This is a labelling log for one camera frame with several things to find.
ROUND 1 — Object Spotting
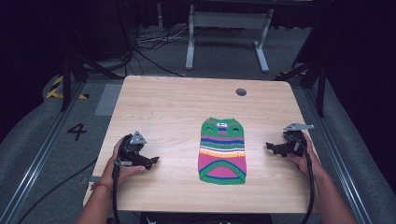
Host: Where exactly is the black metal stand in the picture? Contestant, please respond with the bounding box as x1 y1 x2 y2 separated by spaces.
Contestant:
60 50 126 112
275 57 329 119

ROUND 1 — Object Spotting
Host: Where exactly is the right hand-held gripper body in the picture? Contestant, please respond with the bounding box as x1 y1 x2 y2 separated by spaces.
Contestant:
281 122 316 159

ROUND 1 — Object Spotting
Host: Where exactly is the yellow black hazard tape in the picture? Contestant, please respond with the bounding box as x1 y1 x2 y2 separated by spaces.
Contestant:
45 75 91 101

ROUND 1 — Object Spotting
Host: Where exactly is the person's black clothing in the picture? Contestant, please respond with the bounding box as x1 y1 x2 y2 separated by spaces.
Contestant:
139 212 275 224

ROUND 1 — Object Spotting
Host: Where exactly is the red and gold bracelet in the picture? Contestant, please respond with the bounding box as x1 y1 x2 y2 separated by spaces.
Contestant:
90 181 113 192

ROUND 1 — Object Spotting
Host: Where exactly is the person's right hand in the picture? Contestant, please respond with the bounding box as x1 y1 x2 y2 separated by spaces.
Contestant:
287 133 325 179

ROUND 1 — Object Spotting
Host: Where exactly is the tangle of floor cables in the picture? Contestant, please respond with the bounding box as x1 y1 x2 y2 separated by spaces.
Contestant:
134 25 191 78

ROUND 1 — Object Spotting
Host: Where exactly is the person's left hand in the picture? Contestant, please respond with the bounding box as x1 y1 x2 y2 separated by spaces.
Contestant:
101 136 148 188

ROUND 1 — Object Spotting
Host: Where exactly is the grey metal desk frame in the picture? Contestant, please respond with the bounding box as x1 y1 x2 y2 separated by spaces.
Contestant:
185 4 276 74

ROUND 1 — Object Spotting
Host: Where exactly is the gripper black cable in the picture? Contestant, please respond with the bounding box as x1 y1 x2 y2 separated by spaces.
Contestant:
299 136 316 224
111 163 121 224

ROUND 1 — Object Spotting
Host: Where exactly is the striped knitted pet sweater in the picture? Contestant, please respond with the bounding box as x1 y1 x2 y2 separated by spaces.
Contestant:
197 116 248 186

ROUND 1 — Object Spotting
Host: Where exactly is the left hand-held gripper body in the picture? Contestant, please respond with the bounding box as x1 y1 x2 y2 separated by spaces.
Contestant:
113 130 148 167

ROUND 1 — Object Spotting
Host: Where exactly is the thin black floor cable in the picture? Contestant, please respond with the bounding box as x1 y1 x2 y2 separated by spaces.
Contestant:
16 158 99 224

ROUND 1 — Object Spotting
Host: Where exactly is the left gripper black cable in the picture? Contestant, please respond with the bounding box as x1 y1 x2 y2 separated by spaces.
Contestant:
111 163 121 224

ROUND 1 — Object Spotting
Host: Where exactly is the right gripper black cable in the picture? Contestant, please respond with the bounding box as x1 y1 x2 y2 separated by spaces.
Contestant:
299 136 316 224

